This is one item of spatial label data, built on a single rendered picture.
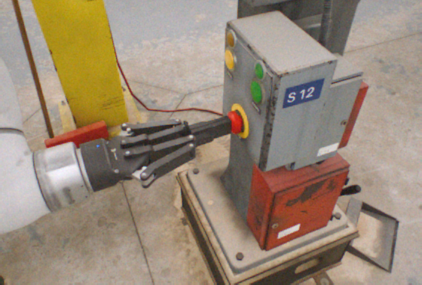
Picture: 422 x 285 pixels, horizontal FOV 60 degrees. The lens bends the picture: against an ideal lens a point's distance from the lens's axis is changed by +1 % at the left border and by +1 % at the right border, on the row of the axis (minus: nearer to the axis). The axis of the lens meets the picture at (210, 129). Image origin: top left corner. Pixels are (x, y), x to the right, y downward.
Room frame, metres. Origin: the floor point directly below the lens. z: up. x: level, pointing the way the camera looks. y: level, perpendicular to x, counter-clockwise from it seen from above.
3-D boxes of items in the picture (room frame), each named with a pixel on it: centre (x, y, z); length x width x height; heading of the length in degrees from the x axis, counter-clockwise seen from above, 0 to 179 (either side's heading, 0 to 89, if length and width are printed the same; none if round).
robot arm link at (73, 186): (0.34, 0.21, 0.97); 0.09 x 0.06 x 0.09; 24
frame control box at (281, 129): (0.53, -0.15, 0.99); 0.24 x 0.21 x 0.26; 113
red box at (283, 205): (0.66, -0.26, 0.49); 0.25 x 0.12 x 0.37; 113
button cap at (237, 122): (0.45, -0.05, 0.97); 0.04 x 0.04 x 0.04; 23
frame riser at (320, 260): (0.81, -0.19, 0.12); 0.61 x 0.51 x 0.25; 23
